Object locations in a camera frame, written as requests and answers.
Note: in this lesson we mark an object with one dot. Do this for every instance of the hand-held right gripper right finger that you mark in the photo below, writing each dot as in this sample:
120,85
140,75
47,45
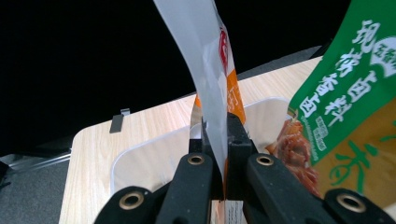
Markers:
236,140

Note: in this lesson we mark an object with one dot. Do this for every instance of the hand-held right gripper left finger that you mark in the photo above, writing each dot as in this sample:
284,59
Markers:
207,140

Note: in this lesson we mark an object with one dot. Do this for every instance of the clear plastic container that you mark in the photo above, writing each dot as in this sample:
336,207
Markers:
155,155

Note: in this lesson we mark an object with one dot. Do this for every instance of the orange and white clear packet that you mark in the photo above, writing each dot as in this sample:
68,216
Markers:
205,62

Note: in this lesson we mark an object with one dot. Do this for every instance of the green spice packet with chilies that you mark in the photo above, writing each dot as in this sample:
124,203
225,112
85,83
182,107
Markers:
351,109

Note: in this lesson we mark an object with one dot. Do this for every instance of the black clip on table edge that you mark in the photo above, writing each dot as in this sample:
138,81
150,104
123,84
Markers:
119,122

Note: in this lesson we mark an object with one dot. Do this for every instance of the aluminium rail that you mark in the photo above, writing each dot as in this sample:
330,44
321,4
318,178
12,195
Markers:
37,161

